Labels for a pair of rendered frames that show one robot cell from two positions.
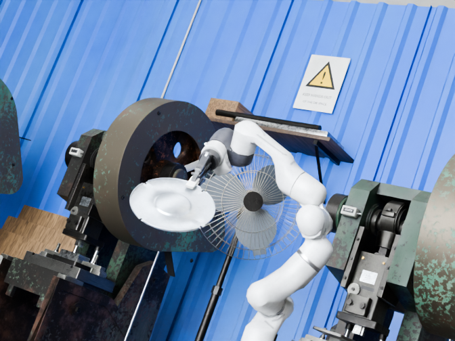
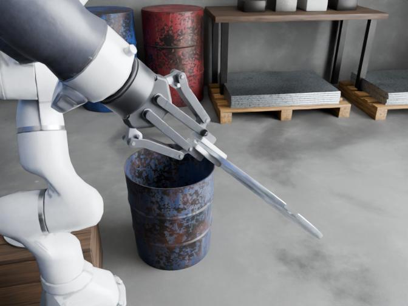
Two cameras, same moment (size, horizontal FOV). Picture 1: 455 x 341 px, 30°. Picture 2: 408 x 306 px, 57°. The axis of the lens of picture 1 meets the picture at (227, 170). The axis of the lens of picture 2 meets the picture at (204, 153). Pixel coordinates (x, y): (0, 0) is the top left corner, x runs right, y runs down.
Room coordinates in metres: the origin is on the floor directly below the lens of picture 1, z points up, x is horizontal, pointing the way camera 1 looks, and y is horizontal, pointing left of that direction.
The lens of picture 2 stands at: (3.28, 0.49, 1.34)
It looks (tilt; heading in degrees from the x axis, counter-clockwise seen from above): 28 degrees down; 226
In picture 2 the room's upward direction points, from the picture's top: straight up
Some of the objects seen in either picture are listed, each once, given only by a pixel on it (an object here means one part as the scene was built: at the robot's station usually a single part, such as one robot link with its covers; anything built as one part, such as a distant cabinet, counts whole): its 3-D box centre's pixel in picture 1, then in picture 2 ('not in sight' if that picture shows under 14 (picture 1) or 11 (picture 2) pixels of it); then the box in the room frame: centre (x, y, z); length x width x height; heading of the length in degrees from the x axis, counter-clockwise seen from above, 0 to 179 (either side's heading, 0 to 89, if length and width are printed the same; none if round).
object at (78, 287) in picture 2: not in sight; (82, 284); (3.00, -0.29, 0.52); 0.22 x 0.19 x 0.14; 150
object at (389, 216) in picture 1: (389, 238); not in sight; (3.66, -0.78, 1.27); 0.21 x 0.12 x 0.34; 144
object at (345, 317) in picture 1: (361, 326); not in sight; (3.67, -0.78, 0.86); 0.20 x 0.16 x 0.05; 54
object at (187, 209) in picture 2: not in sight; (171, 206); (2.35, -0.71, 0.24); 0.42 x 0.42 x 0.48
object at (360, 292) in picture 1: (370, 285); not in sight; (3.63, -0.76, 1.04); 0.17 x 0.15 x 0.30; 144
